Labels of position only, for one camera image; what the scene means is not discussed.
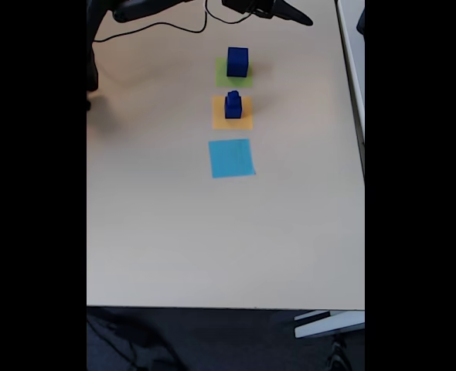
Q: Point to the orange paper square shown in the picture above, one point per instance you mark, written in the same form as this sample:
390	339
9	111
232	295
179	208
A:
218	121

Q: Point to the green paper square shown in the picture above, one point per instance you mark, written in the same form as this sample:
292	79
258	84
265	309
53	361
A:
220	79

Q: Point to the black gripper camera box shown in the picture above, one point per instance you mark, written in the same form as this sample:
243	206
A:
235	4

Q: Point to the white side table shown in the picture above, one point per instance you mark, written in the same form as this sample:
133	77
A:
353	58

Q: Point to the white table foot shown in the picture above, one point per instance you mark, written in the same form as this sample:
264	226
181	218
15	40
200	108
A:
328	326

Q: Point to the largest blue cube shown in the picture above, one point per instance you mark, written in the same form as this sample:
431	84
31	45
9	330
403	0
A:
237	65

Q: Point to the medium blue cube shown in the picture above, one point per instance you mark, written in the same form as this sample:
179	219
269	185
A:
233	113

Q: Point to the dark chair part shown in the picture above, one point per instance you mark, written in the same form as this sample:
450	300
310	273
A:
361	23

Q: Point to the light blue paper square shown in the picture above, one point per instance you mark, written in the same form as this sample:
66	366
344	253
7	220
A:
232	158

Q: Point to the tiny blue cube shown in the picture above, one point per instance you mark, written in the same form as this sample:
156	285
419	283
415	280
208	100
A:
233	93

